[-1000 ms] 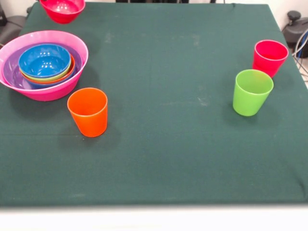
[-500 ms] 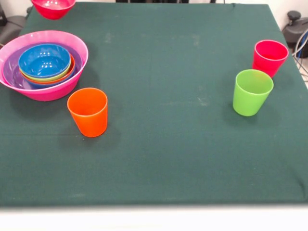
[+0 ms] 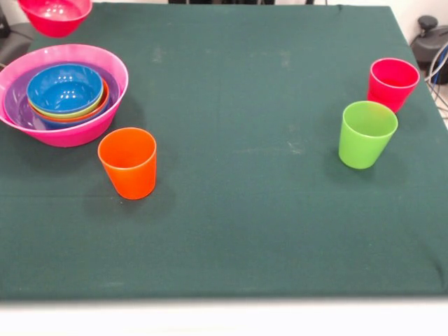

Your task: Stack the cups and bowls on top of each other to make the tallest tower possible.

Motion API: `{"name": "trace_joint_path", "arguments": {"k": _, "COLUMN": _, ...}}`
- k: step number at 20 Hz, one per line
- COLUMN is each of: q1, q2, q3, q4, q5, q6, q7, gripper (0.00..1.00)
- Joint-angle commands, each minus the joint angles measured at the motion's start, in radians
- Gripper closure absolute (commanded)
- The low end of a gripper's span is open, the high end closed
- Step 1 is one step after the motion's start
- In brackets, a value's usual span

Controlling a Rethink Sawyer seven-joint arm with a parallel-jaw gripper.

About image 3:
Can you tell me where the orange cup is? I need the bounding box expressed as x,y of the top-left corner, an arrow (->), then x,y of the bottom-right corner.
97,127 -> 158,201

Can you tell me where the orange bowl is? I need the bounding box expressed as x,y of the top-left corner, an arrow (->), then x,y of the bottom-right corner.
29,78 -> 111,123

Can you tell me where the large pink bowl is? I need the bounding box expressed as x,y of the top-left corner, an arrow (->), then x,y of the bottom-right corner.
0,43 -> 130,148

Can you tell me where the green bowl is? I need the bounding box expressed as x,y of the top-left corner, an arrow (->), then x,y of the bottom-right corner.
27,78 -> 105,119

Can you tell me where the dark blue bowl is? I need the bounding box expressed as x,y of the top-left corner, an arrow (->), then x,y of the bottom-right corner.
26,63 -> 104,115

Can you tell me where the purple bowl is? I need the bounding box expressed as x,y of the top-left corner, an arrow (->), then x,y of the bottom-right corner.
2,61 -> 121,132

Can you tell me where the small pinkish red bowl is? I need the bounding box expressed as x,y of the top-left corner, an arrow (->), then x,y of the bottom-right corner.
17,0 -> 94,39

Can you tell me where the dark green tablecloth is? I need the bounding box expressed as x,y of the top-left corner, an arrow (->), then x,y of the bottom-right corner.
0,2 -> 448,302

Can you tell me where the green cup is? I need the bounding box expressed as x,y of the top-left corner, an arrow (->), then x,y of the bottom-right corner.
338,100 -> 399,170

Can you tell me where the pinkish red cup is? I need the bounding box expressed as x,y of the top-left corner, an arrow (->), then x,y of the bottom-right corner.
367,57 -> 421,113

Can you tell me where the tangle of cables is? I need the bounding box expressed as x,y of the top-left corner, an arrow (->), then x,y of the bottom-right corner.
424,43 -> 448,122

